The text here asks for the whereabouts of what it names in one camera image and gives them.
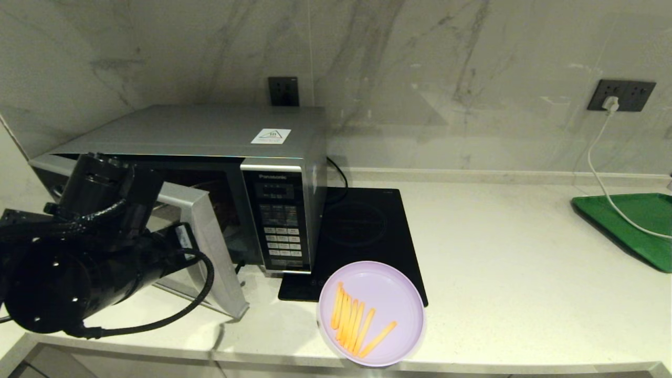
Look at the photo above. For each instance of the black induction cooktop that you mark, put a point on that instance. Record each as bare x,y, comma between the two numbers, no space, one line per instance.
367,231

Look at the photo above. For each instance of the grey base cabinet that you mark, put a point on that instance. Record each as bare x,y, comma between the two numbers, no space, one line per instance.
131,370

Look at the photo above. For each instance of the black microwave control panel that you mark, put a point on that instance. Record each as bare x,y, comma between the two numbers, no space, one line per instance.
278,215

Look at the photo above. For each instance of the purple round plate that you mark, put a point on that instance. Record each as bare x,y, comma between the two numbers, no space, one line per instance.
394,299

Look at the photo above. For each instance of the white warning sticker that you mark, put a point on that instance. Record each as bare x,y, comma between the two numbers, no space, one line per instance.
270,136

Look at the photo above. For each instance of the silver Panasonic microwave oven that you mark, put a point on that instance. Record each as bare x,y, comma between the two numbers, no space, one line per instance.
210,131

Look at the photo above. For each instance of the green plastic tray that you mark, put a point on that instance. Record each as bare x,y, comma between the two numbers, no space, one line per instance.
651,210

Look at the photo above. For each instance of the wide black wall socket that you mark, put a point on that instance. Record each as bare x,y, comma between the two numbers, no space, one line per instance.
636,95

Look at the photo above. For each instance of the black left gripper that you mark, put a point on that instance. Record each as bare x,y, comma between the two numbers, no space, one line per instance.
163,254

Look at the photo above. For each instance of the small black wall socket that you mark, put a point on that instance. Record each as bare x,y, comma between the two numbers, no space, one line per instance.
283,91

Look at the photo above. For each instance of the silver black microwave door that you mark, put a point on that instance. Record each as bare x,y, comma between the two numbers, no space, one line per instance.
215,252

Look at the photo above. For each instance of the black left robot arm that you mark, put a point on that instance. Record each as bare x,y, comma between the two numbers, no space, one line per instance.
63,273

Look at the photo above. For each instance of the white power plug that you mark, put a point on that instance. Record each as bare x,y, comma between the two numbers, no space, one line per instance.
610,105

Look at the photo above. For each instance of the orange french fry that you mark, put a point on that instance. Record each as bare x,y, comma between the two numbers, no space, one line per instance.
336,307
341,314
346,319
378,338
350,323
364,331
356,326

